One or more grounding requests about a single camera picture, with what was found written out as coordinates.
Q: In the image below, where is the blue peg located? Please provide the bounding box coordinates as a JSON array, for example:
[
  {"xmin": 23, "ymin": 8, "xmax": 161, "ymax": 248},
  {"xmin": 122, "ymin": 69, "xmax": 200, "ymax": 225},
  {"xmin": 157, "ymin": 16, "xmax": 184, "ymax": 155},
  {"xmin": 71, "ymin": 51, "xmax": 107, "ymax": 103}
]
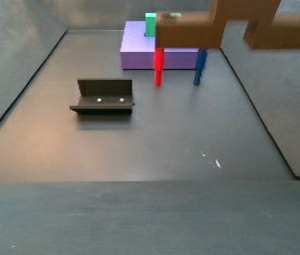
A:
[{"xmin": 193, "ymin": 49, "xmax": 208, "ymax": 86}]

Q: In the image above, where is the green U-shaped block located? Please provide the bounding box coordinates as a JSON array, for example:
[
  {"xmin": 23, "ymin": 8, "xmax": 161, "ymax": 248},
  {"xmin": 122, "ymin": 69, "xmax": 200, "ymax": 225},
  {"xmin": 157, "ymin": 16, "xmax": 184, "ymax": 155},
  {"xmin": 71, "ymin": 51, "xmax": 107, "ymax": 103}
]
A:
[{"xmin": 145, "ymin": 12, "xmax": 181, "ymax": 37}]

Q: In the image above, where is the red peg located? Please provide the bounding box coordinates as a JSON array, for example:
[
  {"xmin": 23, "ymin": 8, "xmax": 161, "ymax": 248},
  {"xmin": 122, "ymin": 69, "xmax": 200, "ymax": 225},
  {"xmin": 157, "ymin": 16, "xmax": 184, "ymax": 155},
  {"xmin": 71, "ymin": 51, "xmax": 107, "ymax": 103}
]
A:
[{"xmin": 153, "ymin": 48, "xmax": 164, "ymax": 86}]

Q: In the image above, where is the black angle bracket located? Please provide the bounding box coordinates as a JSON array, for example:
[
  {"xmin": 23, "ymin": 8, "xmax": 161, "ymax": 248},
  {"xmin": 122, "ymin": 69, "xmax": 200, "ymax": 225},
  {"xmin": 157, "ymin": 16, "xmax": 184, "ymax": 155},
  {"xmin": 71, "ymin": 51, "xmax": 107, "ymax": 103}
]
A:
[{"xmin": 70, "ymin": 78, "xmax": 134, "ymax": 114}]

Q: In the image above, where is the brown T-shaped block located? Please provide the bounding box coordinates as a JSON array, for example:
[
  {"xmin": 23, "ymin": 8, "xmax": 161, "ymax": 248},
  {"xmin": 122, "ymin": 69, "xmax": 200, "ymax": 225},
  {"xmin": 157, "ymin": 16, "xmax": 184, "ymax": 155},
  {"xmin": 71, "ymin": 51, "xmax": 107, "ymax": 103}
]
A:
[{"xmin": 154, "ymin": 0, "xmax": 300, "ymax": 50}]

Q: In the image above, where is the purple board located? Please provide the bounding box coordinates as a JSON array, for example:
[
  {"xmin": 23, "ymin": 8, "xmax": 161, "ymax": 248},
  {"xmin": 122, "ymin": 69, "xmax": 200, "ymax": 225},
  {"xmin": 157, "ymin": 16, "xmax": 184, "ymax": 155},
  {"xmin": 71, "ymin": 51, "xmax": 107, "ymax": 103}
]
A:
[{"xmin": 121, "ymin": 21, "xmax": 197, "ymax": 70}]

